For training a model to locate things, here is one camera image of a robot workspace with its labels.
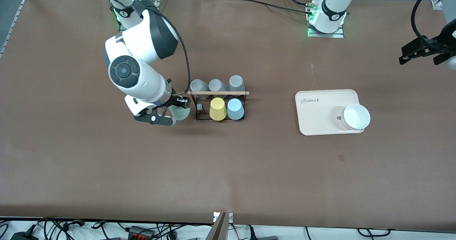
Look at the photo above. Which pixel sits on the yellow cup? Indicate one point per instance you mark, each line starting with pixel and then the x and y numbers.
pixel 217 108

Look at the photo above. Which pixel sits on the pale green cup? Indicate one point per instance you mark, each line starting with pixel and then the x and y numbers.
pixel 181 113

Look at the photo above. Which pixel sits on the grey camera stand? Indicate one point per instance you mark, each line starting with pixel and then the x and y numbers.
pixel 220 227

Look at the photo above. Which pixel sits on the black orange connector box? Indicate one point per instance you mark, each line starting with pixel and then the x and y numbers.
pixel 141 231

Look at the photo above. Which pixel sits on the black power adapter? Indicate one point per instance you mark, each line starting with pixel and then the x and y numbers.
pixel 24 236

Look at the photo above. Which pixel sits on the silver aluminium rail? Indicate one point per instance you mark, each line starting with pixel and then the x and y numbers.
pixel 17 17

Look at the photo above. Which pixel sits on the grey cup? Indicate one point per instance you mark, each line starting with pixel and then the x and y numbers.
pixel 198 86
pixel 236 82
pixel 216 85

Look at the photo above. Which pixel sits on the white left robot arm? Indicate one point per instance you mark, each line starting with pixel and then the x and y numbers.
pixel 333 8

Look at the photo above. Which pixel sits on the cream rabbit print tray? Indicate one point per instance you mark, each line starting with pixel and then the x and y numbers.
pixel 319 117

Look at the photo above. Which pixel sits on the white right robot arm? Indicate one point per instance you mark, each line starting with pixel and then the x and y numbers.
pixel 142 44

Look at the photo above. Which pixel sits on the light blue cup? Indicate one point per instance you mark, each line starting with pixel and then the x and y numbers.
pixel 235 109

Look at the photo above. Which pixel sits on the white bowl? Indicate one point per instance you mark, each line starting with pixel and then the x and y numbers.
pixel 356 117

